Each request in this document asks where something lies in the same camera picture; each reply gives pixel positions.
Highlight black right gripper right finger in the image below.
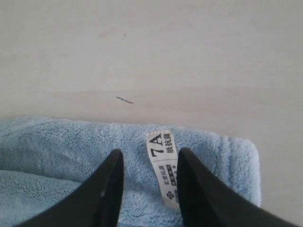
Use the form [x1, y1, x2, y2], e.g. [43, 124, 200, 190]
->
[177, 148, 294, 227]

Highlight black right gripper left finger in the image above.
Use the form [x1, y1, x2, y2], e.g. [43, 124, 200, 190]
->
[22, 149, 124, 227]

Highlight light blue terry towel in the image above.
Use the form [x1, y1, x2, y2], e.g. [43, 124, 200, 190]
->
[0, 116, 261, 227]

